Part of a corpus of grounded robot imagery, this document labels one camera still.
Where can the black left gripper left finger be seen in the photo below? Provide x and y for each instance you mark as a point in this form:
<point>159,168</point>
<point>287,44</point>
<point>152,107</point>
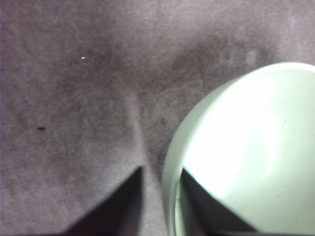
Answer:
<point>123,206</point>

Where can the green ribbed bowl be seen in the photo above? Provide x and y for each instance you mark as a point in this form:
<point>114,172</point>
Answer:
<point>246,135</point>

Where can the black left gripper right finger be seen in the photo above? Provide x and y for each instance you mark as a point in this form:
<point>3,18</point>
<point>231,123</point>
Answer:
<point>204,211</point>

